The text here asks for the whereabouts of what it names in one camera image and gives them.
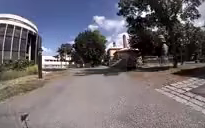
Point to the broad green tree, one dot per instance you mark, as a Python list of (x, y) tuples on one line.
[(90, 46)]

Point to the yellow building with chimney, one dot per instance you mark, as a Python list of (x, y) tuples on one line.
[(125, 55)]

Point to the grey gravel path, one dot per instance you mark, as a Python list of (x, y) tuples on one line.
[(90, 100)]

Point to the small tree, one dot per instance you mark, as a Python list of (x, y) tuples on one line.
[(64, 50)]

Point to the low fence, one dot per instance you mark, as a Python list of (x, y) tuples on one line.
[(151, 60)]

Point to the low white building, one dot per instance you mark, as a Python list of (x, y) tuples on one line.
[(51, 62)]

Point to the dark pole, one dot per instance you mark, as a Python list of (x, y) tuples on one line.
[(40, 65)]

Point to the pale stone monument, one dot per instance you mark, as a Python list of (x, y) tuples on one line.
[(163, 50)]

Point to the large dark tree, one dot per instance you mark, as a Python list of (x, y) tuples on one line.
[(170, 23)]

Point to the green bushes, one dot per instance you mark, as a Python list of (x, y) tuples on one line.
[(13, 69)]

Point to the cobblestone strip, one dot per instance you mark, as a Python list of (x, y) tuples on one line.
[(186, 94)]

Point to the round white building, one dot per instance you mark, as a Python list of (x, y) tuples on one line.
[(13, 40)]

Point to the dry grass verge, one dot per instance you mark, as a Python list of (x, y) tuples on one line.
[(10, 87)]

